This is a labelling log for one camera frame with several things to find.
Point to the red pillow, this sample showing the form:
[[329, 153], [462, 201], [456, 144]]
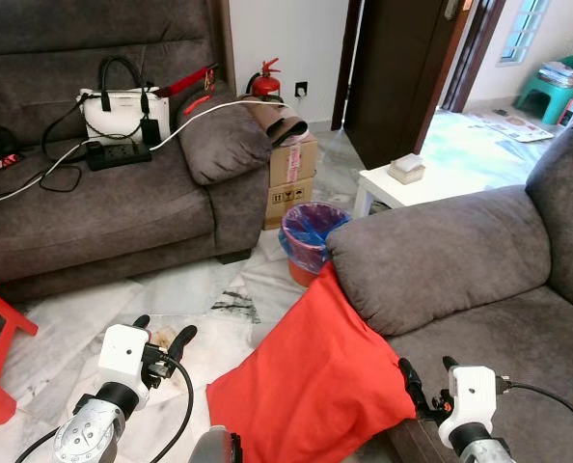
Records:
[[306, 386]]

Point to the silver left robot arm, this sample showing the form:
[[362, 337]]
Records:
[[89, 434]]

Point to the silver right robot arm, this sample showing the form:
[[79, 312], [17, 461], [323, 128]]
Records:
[[484, 451]]

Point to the dark grey two-seat sofa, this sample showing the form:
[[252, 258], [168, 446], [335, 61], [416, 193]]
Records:
[[441, 251]]

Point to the grey long sofa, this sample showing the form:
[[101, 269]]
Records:
[[94, 212]]

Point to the grey robot leg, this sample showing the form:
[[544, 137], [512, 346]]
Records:
[[214, 449]]

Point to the waste bin blue liner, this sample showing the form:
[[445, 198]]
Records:
[[311, 236]]

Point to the black power strip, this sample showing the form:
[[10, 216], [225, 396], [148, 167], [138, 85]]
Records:
[[122, 154]]

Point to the cardboard box black symbols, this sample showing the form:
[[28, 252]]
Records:
[[288, 204]]

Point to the small beige tissue box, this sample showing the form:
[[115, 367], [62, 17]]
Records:
[[406, 171]]

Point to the white low table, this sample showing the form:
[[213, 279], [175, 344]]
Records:
[[441, 164]]

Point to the cardboard box red print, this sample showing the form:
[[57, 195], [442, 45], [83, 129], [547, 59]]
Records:
[[294, 161]]

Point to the folded brown cloth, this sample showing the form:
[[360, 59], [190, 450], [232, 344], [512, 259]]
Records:
[[277, 121]]

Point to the spread newspaper sheet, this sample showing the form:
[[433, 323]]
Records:
[[518, 128]]

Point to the red fire extinguisher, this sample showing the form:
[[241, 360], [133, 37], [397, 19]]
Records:
[[265, 87]]

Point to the green plastic stool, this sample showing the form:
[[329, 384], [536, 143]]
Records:
[[547, 98]]

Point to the dark brown wooden door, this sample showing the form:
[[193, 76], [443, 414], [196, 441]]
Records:
[[402, 77]]

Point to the stack of newspapers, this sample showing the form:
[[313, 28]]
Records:
[[561, 74]]

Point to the blue tinted louvre window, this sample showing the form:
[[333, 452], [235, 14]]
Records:
[[525, 29]]

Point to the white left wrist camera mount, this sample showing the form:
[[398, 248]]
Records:
[[122, 355]]

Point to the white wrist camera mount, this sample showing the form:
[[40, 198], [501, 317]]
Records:
[[122, 355], [472, 395]]

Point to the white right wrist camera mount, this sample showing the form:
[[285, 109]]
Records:
[[472, 395]]

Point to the wall socket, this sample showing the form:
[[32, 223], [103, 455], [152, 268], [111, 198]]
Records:
[[301, 89]]

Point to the dark brown door frame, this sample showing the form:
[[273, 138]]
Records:
[[475, 48]]

